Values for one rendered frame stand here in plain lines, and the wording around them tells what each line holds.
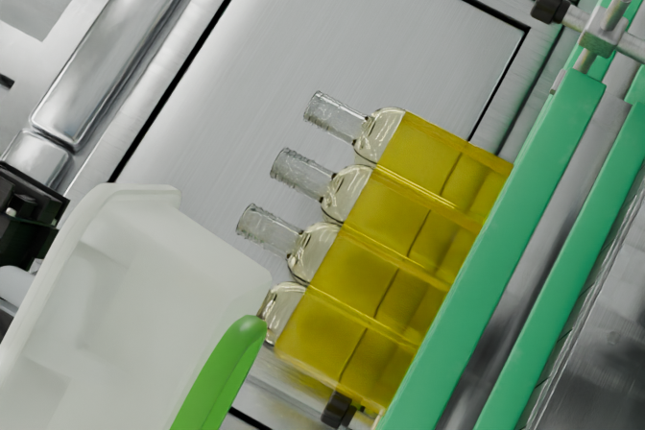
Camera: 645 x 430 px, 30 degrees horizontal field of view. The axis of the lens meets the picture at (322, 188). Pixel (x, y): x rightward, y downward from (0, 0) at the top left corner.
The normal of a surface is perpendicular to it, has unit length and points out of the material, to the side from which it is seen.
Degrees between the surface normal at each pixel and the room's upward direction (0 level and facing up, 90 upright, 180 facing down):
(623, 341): 90
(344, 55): 90
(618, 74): 90
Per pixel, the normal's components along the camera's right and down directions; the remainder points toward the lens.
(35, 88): 0.05, -0.33
